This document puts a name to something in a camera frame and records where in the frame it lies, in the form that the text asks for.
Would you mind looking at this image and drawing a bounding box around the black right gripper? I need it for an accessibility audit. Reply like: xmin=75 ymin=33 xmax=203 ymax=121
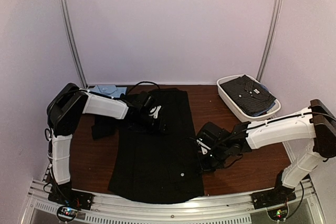
xmin=195 ymin=144 xmax=230 ymax=175

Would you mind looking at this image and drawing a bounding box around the black long sleeve shirt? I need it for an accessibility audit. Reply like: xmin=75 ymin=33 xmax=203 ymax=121
xmin=91 ymin=88 xmax=204 ymax=204

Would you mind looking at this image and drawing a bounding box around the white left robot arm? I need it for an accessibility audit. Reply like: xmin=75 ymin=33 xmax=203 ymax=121
xmin=45 ymin=83 xmax=167 ymax=205

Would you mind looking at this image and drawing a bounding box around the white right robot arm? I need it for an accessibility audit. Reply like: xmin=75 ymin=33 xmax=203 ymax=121
xmin=195 ymin=99 xmax=335 ymax=204

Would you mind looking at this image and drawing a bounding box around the light blue folded shirt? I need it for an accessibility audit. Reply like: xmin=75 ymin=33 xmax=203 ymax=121
xmin=88 ymin=84 xmax=128 ymax=98

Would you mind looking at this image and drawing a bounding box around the grey striped shirt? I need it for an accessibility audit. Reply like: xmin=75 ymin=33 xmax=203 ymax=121
xmin=219 ymin=74 xmax=277 ymax=116

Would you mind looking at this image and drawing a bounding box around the blue patterned shirt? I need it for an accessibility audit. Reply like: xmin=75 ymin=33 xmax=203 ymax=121
xmin=252 ymin=83 xmax=276 ymax=116

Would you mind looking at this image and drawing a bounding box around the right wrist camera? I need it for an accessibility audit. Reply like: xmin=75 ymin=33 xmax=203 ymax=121
xmin=196 ymin=139 xmax=211 ymax=155

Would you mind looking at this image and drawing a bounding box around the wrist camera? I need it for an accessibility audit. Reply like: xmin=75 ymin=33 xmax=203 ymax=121
xmin=196 ymin=139 xmax=211 ymax=155
xmin=132 ymin=91 xmax=156 ymax=113

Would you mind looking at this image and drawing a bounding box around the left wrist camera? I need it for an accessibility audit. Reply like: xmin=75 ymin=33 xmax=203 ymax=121
xmin=132 ymin=91 xmax=156 ymax=113

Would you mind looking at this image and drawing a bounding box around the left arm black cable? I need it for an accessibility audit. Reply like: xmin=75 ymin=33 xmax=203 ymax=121
xmin=44 ymin=81 xmax=160 ymax=141

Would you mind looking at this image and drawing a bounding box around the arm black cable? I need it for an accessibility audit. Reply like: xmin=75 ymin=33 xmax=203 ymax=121
xmin=209 ymin=111 xmax=336 ymax=169
xmin=44 ymin=81 xmax=160 ymax=141

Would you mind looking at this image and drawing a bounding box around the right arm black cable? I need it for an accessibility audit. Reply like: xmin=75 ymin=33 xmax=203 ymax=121
xmin=209 ymin=111 xmax=336 ymax=169

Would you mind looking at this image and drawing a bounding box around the front aluminium rail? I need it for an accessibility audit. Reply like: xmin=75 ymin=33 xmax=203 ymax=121
xmin=25 ymin=177 xmax=317 ymax=224

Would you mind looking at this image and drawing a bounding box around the left aluminium frame post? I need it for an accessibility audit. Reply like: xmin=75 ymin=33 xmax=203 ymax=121
xmin=59 ymin=0 xmax=87 ymax=88

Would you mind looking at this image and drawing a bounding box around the aluminium frame post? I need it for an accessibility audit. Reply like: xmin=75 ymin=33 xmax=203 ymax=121
xmin=257 ymin=0 xmax=283 ymax=81
xmin=59 ymin=0 xmax=87 ymax=88

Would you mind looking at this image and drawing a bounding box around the right aluminium frame post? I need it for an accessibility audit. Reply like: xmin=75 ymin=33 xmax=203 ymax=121
xmin=257 ymin=0 xmax=283 ymax=81

